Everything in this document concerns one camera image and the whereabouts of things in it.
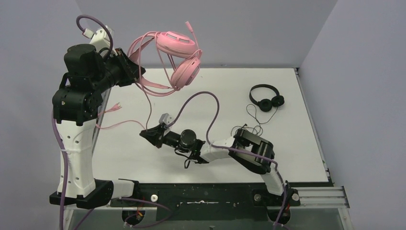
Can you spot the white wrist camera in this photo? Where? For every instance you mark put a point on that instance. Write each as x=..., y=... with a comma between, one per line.
x=166, y=119
x=99, y=39

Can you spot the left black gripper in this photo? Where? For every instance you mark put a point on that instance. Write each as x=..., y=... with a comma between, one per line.
x=127, y=67

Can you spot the black on-ear headphones with cable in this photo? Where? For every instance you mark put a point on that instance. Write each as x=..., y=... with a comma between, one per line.
x=265, y=105

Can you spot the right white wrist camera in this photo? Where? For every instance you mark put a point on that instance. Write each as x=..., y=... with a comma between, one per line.
x=166, y=119

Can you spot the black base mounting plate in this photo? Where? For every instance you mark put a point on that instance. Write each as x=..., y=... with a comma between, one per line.
x=168, y=194

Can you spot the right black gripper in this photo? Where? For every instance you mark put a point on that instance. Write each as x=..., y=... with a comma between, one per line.
x=155, y=135

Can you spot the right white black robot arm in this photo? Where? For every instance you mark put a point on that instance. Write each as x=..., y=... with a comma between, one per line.
x=251, y=151

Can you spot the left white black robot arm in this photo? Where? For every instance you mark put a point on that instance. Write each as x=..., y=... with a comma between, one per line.
x=75, y=114

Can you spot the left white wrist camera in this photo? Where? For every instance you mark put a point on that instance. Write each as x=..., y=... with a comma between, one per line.
x=99, y=39

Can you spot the pink over-ear headphones with cable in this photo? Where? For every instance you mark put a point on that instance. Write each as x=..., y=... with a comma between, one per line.
x=180, y=57

